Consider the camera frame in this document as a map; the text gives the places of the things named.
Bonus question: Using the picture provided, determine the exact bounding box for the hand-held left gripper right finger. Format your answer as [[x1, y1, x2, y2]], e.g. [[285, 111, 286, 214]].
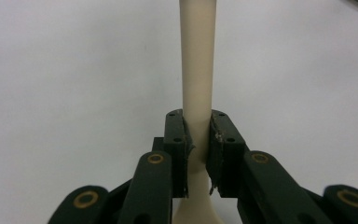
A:
[[205, 109, 335, 224]]

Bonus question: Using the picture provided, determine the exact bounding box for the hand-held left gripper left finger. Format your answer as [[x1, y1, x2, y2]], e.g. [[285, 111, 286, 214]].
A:
[[117, 108, 196, 224]]

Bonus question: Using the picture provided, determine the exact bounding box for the beige skimmer spoon with holes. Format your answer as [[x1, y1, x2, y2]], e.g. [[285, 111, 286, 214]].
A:
[[171, 0, 225, 224]]

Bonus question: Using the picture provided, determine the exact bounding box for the white paper sheet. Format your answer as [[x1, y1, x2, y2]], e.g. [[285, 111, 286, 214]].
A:
[[0, 0, 358, 224]]

